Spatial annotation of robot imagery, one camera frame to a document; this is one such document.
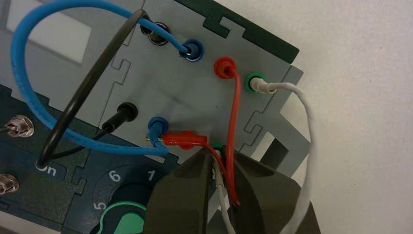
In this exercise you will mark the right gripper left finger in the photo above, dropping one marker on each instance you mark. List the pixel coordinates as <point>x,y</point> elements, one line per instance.
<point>180,203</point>

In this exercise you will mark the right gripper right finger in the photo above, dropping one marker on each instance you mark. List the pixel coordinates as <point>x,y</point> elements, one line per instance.
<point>267,200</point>

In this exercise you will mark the black green rotary knob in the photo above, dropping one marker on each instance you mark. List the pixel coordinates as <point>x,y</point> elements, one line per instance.
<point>129,223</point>

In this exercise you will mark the green banana socket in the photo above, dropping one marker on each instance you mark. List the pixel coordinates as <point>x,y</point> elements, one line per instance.
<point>249,84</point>
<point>217,146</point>

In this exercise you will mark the grey and teal task box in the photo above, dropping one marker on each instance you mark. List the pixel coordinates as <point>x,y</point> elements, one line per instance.
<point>180,87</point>

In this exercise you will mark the white rectangular display window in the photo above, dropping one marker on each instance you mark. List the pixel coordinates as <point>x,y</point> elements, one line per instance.
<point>55,35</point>

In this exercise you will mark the metal toggle switch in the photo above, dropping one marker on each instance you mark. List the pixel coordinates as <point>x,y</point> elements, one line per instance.
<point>21,126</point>
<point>9,183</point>

